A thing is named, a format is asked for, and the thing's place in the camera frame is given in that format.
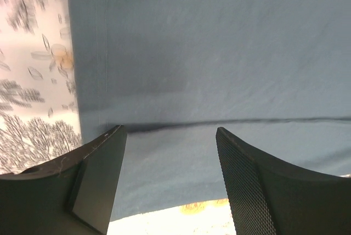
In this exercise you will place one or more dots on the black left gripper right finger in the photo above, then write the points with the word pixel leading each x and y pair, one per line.
pixel 270 196

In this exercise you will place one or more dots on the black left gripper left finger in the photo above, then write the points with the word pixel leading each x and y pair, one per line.
pixel 71 194

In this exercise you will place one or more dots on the blue-grey t-shirt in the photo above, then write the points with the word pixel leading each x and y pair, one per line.
pixel 276 73

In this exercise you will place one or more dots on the floral patterned table mat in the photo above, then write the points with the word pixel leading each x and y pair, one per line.
pixel 40 119

